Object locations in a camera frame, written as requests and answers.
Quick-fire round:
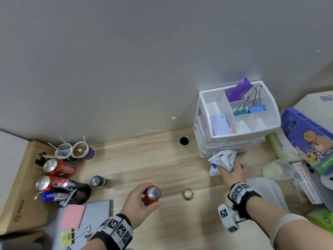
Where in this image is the white plastic drawer organiser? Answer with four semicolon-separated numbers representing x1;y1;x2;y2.
194;81;281;159

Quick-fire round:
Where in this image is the left marker-patterned wristband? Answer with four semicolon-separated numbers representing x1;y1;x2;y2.
91;214;133;250

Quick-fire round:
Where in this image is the dark blue paper cup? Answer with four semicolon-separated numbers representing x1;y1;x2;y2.
70;141;96;162

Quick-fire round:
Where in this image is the blue and white pen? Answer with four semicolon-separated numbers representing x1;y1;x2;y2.
42;191;70;203

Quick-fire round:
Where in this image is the small dark glass bottle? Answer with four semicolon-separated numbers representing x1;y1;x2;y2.
90;175;112;189

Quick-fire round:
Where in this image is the small red metal can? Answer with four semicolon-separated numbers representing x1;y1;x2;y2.
143;186;161;207

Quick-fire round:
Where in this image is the light blue sticky note pad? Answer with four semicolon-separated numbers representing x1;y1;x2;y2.
210;114;231;136

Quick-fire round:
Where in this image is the white paper sheet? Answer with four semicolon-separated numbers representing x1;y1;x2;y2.
246;177;290;213

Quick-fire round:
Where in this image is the marker-patterned wristband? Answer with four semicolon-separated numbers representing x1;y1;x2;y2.
91;214;133;250
228;182;262;220

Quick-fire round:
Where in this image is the paper cup with foil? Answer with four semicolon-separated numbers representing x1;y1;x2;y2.
54;143;72;161

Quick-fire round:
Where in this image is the blue cartoon animal box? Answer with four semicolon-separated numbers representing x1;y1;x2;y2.
281;108;333;175

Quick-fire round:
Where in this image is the white cardboard box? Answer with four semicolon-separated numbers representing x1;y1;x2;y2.
292;93;333;123

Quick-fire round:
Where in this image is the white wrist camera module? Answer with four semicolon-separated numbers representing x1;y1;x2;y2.
218;204;240;233

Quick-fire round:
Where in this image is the black pen holder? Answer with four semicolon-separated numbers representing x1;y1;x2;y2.
44;180;92;207

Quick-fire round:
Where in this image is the green tissue packet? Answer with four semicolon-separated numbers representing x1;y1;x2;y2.
265;131;297;163

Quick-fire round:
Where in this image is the red soda can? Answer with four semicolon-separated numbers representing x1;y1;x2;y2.
35;175;76;193
43;158;76;179

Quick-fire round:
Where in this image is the person's left hand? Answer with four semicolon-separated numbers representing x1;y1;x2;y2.
120;183;162;230

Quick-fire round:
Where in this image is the white paper wrapper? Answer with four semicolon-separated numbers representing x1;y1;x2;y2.
208;150;237;177

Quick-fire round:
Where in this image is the purple plastic packet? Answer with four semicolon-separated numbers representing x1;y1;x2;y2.
225;77;253;103

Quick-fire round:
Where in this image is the brown cardboard box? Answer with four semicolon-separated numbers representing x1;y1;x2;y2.
0;140;57;235

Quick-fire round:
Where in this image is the bright green packet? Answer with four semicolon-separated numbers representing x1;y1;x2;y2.
306;208;333;234

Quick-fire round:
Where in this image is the gold bottle cap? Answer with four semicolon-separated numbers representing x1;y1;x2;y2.
181;188;195;201

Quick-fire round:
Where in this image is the grey notebook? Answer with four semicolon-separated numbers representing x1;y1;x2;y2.
41;200;112;250

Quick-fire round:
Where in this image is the yellow binder clip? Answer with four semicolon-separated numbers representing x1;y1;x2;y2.
60;225;92;243

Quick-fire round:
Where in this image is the person's right forearm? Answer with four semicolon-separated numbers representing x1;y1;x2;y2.
245;195;333;250

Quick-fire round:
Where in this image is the right marker-patterned wristband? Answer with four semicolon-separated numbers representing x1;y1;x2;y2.
228;182;262;220

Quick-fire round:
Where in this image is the clear packet with red print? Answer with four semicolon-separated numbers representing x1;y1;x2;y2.
291;161;326;205

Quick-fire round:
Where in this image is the person's right hand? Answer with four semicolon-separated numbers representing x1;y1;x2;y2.
217;159;249;191

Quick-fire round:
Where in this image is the black binder clip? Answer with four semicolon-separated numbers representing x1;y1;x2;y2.
35;153;48;167

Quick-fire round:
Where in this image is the clear plastic cup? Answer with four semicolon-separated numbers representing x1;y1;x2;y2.
262;159;296;181

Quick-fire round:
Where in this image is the blue binder clip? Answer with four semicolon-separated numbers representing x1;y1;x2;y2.
247;85;267;114

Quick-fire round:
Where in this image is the pink sticky note pad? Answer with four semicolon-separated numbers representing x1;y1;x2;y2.
60;205;87;230

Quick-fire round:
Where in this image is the teal binder clip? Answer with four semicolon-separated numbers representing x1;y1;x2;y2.
233;96;250;117

